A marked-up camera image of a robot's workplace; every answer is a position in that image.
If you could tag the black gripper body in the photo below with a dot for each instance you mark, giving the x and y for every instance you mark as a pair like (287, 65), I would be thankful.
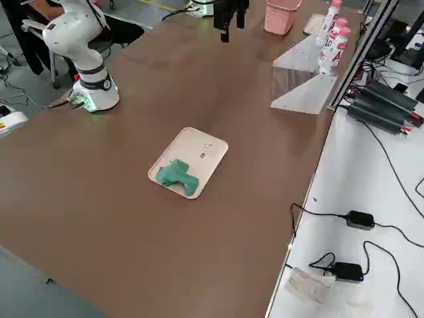
(232, 6)

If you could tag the green fleece cloth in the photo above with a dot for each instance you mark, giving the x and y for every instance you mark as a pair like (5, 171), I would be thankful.
(175, 175)

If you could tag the pink plastic basket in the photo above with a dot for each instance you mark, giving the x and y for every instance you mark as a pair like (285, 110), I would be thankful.
(281, 16)

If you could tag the beige rabbit print tray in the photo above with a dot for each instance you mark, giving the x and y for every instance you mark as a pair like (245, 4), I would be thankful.
(311, 24)
(198, 142)

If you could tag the black finned power supply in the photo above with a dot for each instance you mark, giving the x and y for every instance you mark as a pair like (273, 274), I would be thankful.
(377, 117)
(391, 94)

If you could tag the black computer monitor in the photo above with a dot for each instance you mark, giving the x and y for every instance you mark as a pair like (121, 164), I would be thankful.
(407, 58)

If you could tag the black phone with white edge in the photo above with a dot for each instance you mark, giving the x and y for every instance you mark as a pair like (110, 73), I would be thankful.
(401, 87)

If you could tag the black power adapter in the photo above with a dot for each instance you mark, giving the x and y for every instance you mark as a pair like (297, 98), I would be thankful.
(360, 219)
(348, 271)

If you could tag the white control box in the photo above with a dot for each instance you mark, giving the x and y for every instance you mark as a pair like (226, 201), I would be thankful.
(11, 122)

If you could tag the clear plastic bag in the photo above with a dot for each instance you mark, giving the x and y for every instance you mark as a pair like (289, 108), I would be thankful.
(308, 285)

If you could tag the aluminium frame post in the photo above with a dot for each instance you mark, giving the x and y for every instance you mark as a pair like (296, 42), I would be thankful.
(361, 49)

